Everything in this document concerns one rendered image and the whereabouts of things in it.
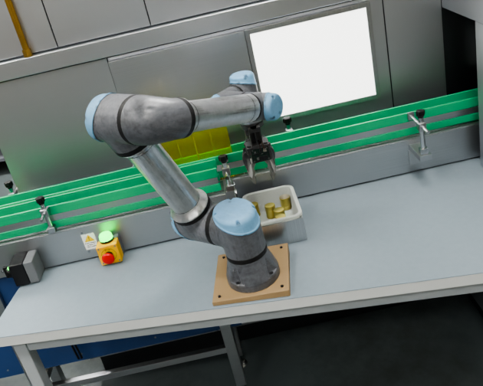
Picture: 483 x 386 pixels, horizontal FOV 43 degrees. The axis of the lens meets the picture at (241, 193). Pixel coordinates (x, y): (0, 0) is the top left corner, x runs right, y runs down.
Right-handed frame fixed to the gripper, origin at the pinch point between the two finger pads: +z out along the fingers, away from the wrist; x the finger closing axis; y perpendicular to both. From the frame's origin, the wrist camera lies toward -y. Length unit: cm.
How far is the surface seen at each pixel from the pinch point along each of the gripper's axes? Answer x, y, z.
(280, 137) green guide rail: 10.2, -20.1, -3.8
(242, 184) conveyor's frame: -6.7, -11.4, 6.4
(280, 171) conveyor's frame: 6.7, -10.9, 4.7
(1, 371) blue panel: -109, -7, 56
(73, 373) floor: -99, -41, 92
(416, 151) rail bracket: 51, -3, 5
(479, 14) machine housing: 73, 0, -35
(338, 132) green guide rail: 28.7, -12.0, -3.7
